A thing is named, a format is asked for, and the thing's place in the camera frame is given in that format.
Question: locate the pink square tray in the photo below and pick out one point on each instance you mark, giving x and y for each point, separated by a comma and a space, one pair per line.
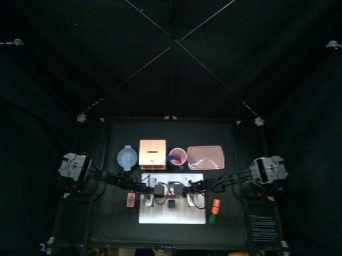
206, 157

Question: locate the red toy knife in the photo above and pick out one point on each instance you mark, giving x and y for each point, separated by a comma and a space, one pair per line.
130, 199

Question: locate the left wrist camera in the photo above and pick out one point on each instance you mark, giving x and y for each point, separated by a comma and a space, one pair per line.
159, 189

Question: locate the pink cup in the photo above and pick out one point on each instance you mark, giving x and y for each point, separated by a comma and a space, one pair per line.
174, 154

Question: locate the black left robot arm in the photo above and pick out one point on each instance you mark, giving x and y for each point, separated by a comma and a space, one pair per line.
111, 179

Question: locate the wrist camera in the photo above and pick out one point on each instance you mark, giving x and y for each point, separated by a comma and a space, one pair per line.
159, 189
178, 188

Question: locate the wooden box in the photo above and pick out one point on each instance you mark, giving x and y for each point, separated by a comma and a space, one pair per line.
152, 154

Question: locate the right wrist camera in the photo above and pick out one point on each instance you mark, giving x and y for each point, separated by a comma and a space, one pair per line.
178, 188

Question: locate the orange toy carrot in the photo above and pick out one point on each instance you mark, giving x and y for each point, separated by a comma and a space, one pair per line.
215, 207

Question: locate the silver frame clamp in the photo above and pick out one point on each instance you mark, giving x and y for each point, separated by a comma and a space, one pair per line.
80, 117
259, 121
333, 44
170, 117

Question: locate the black sushi roll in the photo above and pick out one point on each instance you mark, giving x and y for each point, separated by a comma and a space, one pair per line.
171, 204

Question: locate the blue toy in cup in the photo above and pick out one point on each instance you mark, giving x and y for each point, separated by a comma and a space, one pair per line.
176, 160

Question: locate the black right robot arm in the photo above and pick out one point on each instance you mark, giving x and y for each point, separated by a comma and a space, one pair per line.
231, 178

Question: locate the light blue bowl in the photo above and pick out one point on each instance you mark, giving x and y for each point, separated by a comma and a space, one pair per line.
127, 158

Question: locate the black printed label sheet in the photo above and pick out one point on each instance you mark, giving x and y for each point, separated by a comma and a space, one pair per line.
262, 227

